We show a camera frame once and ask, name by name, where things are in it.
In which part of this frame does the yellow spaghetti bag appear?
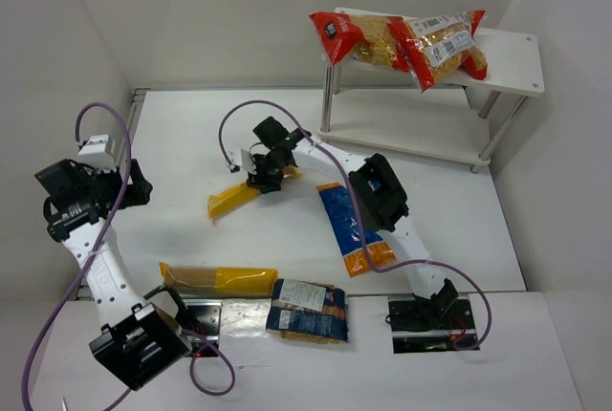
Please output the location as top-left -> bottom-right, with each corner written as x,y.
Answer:
159,262 -> 278,298
207,170 -> 301,220

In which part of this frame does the blue orange spaghetti bag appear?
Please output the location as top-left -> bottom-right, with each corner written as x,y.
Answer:
317,183 -> 396,277

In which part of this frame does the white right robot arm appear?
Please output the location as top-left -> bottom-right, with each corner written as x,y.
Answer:
248,117 -> 458,328

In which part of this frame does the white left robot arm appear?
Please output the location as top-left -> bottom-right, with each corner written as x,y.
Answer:
35,159 -> 191,391

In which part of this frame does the dark blue pasta bag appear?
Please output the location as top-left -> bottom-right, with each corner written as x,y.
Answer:
266,279 -> 349,344

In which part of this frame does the red pasta bag left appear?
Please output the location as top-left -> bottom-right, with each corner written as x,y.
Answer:
309,11 -> 410,73

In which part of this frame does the red pasta bag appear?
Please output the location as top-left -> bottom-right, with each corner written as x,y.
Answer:
388,10 -> 489,91
309,11 -> 410,73

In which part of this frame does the white two-tier shelf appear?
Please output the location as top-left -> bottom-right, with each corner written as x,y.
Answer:
319,27 -> 545,173

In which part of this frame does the red pasta bag right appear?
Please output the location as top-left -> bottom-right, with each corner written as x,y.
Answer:
388,10 -> 489,91

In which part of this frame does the yellow spaghetti bag front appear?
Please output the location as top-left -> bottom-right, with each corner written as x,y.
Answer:
159,262 -> 278,298

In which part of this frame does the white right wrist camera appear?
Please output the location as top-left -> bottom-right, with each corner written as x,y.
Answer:
228,148 -> 257,174

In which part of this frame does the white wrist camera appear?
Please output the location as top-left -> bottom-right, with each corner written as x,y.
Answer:
228,148 -> 257,174
77,134 -> 117,173

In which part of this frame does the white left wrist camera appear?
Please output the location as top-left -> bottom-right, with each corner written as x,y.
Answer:
77,134 -> 117,173

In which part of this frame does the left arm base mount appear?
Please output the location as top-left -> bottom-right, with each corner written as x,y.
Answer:
176,298 -> 222,348

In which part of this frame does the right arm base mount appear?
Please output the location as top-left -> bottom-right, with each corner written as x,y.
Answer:
384,293 -> 480,354

